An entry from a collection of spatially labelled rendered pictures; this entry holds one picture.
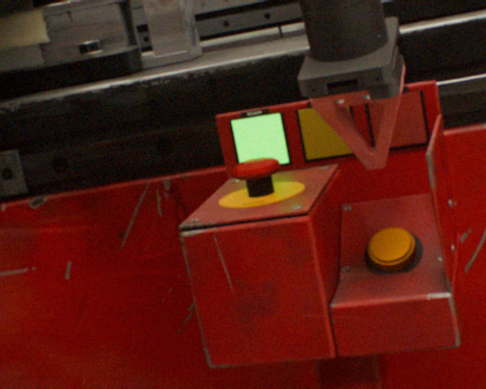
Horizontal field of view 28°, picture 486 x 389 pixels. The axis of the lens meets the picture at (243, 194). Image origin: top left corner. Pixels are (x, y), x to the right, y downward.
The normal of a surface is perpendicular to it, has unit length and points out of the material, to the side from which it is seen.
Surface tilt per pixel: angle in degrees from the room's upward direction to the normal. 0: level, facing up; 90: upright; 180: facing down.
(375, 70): 104
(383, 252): 35
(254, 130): 90
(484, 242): 90
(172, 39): 90
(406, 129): 90
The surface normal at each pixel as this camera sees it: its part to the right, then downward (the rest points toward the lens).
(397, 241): -0.29, -0.64
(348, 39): -0.07, 0.46
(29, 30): -0.15, 0.24
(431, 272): -0.19, -0.96
